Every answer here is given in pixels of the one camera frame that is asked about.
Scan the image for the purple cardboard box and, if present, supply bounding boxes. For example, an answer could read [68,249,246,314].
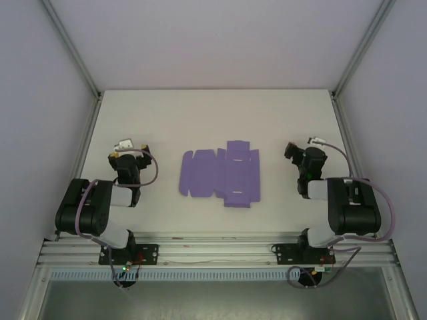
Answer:
[178,139,262,209]

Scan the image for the grey metal sheet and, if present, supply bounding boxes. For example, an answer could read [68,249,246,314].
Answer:
[18,265,420,320]

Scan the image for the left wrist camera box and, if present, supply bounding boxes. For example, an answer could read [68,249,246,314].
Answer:
[115,138,135,153]

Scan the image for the aluminium table side rail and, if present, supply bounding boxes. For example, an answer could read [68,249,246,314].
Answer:
[330,93,400,264]
[43,95,103,241]

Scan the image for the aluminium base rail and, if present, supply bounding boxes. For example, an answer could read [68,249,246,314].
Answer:
[37,233,400,267]

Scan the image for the aluminium frame post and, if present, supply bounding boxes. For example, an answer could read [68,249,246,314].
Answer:
[41,0,102,98]
[332,0,396,96]

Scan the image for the slotted grey cable duct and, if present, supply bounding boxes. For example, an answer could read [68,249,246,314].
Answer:
[49,269,323,281]

